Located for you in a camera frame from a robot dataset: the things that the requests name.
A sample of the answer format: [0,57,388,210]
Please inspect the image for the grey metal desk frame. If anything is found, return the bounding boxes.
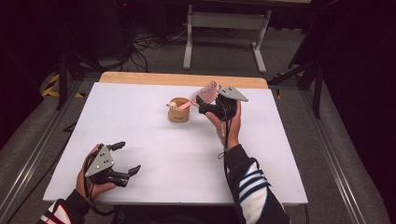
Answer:
[182,0,273,75]

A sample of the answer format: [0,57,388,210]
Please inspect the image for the person's right hand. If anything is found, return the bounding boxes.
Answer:
[205,101,244,150]

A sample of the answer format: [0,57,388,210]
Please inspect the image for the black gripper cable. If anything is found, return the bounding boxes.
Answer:
[217,99,233,176]
[81,144,116,217]

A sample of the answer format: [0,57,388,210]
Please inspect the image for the white table mat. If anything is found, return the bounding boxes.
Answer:
[42,81,309,206]

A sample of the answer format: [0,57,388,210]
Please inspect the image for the aluminium rail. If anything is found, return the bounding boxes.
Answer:
[298,89,366,224]
[0,79,82,224]

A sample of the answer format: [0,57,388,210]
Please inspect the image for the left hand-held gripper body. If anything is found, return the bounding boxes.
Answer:
[84,144,131,188]

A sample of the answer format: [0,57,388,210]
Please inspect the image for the black floor cables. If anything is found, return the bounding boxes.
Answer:
[122,26,190,73]

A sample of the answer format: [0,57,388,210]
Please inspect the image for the brown round holder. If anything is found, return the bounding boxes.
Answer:
[166,96,191,123]

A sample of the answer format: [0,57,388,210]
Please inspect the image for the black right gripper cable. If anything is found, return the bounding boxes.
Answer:
[217,99,233,176]

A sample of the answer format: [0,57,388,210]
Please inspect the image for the pink hairbrush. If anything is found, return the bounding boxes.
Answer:
[177,80,221,112]

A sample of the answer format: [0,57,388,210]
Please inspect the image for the yellow black floor tape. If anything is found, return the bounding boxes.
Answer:
[41,73,86,99]

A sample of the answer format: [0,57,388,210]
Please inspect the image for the black metal stand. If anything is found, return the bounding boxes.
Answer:
[268,57,325,119]
[55,50,106,111]

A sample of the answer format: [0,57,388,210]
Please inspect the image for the wooden table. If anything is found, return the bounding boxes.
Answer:
[98,71,269,91]

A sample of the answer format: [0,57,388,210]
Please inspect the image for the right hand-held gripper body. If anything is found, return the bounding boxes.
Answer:
[206,86,249,122]

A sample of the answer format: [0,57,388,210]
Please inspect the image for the person's left hand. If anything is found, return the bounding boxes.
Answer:
[75,144,117,202]

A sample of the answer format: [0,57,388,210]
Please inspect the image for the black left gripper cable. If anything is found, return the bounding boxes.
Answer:
[81,144,116,217]

